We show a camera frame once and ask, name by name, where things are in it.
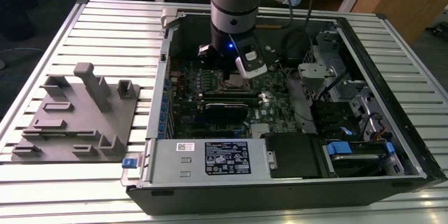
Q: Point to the silver metal bracket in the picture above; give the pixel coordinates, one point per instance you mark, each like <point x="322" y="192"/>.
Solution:
<point x="311" y="71"/>

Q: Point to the hard disk in blue carrier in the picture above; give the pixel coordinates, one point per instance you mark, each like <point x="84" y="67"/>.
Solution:
<point x="354" y="165"/>

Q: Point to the black graphics card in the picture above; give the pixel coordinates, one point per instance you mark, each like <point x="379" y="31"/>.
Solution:
<point x="226" y="112"/>

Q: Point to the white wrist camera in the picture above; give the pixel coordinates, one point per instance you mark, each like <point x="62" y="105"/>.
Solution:
<point x="254" y="64"/>

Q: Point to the black open PC case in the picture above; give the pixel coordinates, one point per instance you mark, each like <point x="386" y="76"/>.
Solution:
<point x="244" y="203"/>

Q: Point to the silver power supply unit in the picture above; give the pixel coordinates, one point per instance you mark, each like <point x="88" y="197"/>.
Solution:
<point x="168" y="166"/>

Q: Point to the green motherboard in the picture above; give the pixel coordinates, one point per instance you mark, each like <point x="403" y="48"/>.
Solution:
<point x="280" y="103"/>

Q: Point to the black plastic shroud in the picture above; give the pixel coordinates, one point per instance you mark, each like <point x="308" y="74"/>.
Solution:
<point x="294" y="155"/>

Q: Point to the silver CPU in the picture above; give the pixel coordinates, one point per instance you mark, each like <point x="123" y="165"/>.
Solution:
<point x="235" y="81"/>

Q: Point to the perforated metal drive cage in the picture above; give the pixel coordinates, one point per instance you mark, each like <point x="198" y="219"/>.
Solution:
<point x="327" y="41"/>

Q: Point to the black plastic disk bay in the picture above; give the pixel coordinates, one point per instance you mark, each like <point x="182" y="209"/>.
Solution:
<point x="332" y="116"/>

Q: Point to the blue case latch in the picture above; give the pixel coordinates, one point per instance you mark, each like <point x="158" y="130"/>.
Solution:
<point x="130" y="163"/>

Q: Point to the CPU socket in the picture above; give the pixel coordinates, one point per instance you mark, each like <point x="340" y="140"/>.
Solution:
<point x="220" y="83"/>

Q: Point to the small silver heatsink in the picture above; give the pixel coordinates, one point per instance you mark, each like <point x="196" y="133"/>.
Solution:
<point x="260" y="128"/>

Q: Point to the grey parts rack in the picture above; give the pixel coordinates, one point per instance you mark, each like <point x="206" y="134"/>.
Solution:
<point x="80" y="129"/>

